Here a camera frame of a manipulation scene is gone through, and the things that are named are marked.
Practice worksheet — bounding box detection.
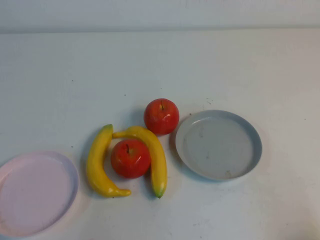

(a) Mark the red apple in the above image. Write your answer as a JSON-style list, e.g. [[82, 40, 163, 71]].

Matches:
[[110, 139, 152, 180], [143, 98, 180, 136]]

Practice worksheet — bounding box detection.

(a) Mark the yellow banana with long stem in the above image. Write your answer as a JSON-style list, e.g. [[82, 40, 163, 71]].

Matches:
[[112, 125, 168, 199]]

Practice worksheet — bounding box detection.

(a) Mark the yellow banana with short stem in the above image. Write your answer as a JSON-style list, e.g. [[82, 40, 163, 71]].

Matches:
[[85, 123, 132, 199]]

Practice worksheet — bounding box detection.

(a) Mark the grey-blue round plate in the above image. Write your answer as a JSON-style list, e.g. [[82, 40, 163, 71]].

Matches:
[[175, 109, 263, 182]]

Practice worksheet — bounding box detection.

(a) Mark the pink round plate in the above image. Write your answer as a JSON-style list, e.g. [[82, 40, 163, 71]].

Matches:
[[0, 150, 80, 238]]

